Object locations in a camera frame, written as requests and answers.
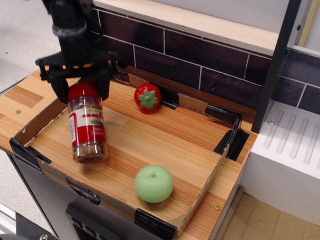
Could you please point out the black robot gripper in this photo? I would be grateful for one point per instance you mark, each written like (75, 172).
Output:
(78, 58)

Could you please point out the basil bottle with red cap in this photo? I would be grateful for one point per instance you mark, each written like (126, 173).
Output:
(88, 137)

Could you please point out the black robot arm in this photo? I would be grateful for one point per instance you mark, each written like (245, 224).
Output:
(70, 19)

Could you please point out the cardboard fence with black tape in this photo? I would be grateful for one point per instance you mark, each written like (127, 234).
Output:
(205, 156)

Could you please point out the red toy strawberry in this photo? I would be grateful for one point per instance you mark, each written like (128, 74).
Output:
(147, 96)

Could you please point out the green toy apple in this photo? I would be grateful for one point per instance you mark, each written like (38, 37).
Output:
(154, 183)

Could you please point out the light wooden shelf board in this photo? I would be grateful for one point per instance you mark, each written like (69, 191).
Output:
(220, 30)

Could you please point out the white ridged drainboard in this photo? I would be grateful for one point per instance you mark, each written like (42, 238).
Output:
(283, 167)

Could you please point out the black vertical shelf post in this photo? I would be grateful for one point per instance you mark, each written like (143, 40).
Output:
(287, 36)

